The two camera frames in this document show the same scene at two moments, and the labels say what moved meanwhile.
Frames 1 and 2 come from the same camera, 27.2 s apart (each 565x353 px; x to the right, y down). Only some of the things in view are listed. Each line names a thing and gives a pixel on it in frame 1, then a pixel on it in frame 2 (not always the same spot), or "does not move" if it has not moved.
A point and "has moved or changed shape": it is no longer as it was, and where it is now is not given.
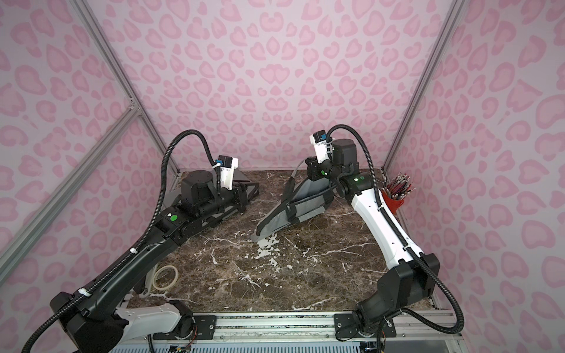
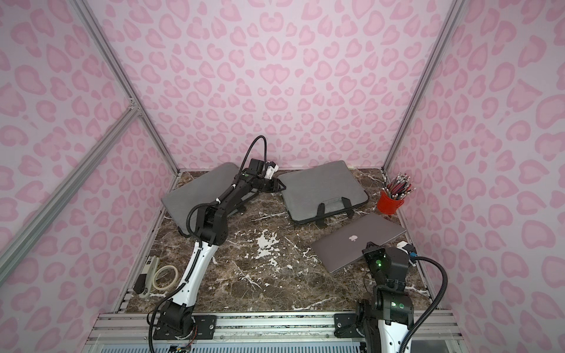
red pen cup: [393, 204] does not move
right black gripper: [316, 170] to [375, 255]
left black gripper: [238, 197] to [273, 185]
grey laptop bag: [297, 203] has moved or changed shape
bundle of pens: [399, 187] does not move
